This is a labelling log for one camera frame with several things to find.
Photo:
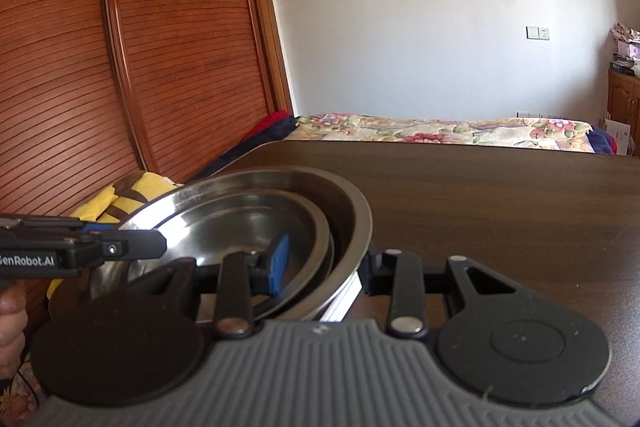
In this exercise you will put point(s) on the stack of books and papers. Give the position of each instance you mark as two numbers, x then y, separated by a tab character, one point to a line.
626	54

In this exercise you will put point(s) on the large steel bowl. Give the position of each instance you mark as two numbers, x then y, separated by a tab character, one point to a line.
328	220

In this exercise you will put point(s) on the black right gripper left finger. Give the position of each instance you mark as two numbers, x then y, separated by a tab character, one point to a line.
164	301

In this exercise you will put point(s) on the wooden side cabinet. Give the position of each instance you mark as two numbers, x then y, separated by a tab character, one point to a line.
623	103

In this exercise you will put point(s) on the yellow plush toy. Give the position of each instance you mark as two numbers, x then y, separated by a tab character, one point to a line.
112	205

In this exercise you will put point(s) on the white wall switch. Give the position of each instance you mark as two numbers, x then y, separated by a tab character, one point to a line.
537	33

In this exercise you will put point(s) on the small steel bowl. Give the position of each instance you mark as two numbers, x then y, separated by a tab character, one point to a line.
240	236

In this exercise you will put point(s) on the floral bed quilt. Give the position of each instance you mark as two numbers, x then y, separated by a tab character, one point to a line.
537	133

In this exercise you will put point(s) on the red and navy pillows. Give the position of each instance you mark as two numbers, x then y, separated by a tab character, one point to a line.
273	128

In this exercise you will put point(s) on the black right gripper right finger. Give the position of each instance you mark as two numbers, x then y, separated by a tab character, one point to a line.
407	280

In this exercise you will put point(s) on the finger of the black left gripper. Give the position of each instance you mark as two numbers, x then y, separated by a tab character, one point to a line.
125	246
60	225

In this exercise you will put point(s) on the wooden slatted wardrobe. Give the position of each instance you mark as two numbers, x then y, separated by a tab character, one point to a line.
92	90

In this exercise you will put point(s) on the person's left hand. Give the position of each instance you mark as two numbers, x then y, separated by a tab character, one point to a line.
13	321

